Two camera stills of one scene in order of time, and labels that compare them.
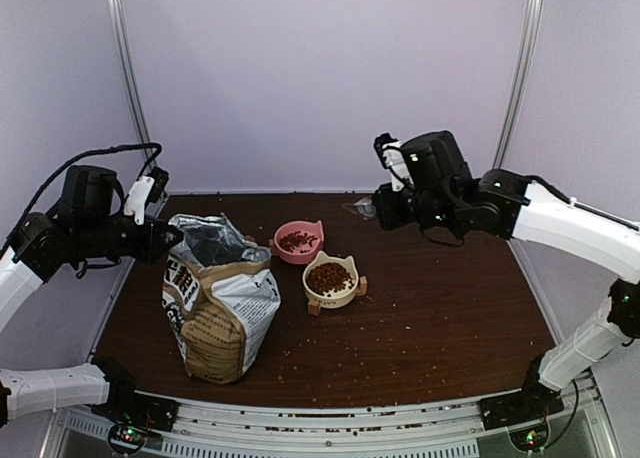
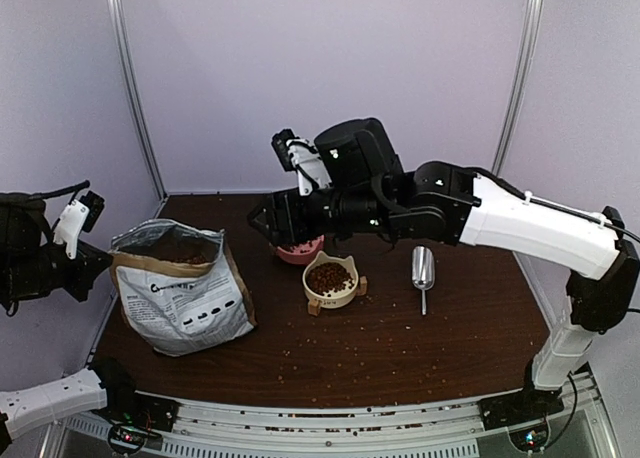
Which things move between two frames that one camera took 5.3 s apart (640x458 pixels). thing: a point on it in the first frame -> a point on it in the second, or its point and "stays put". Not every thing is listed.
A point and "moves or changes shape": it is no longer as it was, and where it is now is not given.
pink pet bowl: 297,242 stays put
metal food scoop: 363,207 moves or changes shape
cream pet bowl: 330,280 stays put
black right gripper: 389,219 -> 285,216
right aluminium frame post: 522,67 stays put
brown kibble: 328,278 stays put
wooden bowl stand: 314,306 stays put
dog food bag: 220,296 moves or changes shape
